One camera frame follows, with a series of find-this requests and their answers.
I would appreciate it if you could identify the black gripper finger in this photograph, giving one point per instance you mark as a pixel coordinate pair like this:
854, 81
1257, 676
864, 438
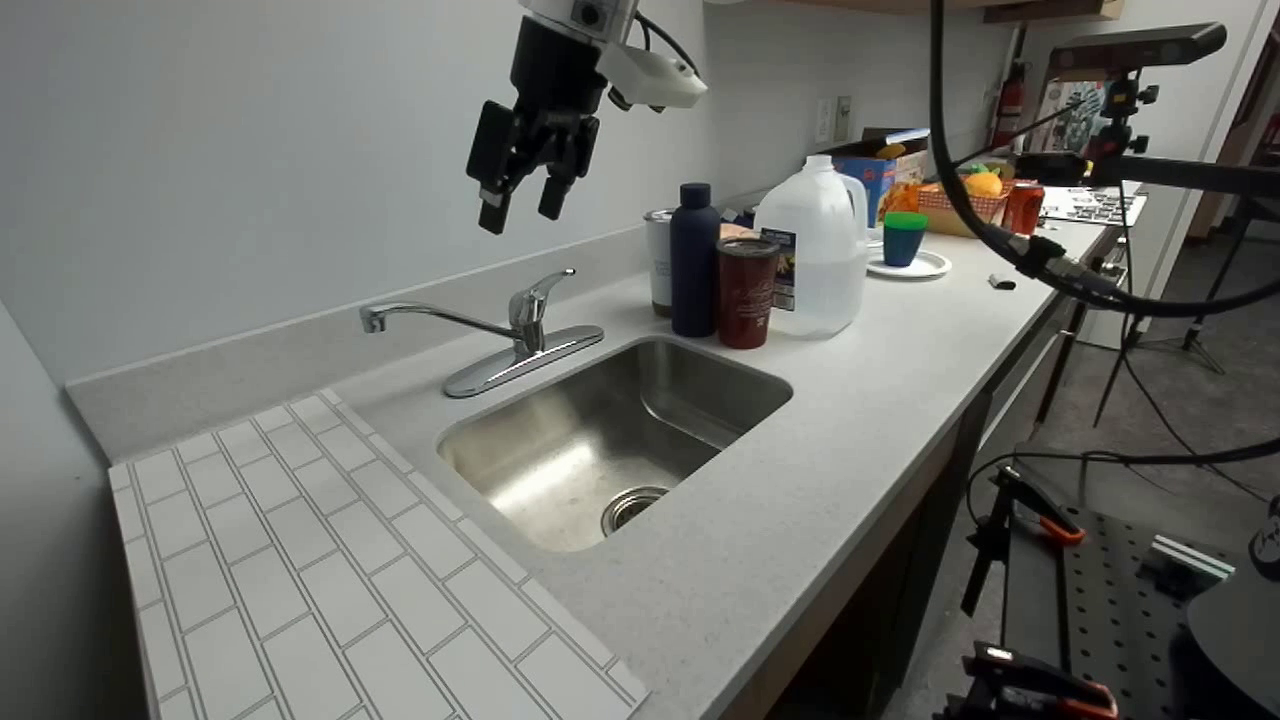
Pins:
558, 193
493, 209

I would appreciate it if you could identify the maroon tumbler with lid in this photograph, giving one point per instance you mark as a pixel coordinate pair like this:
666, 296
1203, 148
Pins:
745, 294

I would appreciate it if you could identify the translucent plastic gallon jug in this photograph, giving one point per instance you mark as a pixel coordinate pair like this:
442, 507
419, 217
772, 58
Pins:
824, 255

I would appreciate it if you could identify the cylindrical metal canister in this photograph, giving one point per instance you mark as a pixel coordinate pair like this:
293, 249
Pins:
657, 261

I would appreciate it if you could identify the basket with orange fruit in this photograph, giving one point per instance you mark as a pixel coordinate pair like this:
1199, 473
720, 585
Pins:
967, 203

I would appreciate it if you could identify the stainless steel sink basin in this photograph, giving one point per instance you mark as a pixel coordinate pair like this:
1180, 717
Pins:
642, 404

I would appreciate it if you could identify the stack of printed papers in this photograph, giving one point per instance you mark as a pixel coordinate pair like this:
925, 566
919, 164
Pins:
1084, 207

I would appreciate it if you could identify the black perforated mounting board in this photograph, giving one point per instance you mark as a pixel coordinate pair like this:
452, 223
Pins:
1104, 625

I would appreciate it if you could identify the white round plate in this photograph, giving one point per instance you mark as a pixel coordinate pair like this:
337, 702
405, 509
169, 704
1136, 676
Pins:
922, 271

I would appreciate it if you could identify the white tile pattern sheet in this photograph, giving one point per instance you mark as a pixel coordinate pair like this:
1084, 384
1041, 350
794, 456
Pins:
334, 560

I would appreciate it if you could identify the black horizontal stand bar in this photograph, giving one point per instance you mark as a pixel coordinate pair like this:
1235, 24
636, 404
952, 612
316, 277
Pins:
1161, 175

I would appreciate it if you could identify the white wall outlet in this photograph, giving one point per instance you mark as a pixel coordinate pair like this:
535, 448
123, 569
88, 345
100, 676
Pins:
842, 119

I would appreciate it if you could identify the chrome faucet base with lever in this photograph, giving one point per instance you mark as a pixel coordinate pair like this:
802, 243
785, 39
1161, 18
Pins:
531, 322

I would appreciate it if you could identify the silver metal bar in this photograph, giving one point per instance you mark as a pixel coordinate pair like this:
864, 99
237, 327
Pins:
1190, 559

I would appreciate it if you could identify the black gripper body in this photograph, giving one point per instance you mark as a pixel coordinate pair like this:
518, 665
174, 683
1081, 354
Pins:
547, 95

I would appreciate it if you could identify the black flat panel on stand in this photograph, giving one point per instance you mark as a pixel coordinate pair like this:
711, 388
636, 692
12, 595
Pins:
1145, 40

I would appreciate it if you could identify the navy blue bottle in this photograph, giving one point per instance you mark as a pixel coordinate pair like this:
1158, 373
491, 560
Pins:
695, 261

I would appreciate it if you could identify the blue plastic container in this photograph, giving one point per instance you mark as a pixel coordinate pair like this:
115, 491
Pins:
864, 181

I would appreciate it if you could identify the round sink drain strainer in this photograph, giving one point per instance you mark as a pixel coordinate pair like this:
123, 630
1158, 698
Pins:
632, 507

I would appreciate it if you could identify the black round stool seat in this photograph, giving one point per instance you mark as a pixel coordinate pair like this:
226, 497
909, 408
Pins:
1242, 640

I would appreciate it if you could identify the blue cup with green rim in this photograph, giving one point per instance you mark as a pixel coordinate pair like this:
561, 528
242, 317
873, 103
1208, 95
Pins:
905, 243

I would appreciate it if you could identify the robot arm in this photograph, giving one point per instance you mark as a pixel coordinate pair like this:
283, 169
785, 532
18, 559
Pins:
655, 75

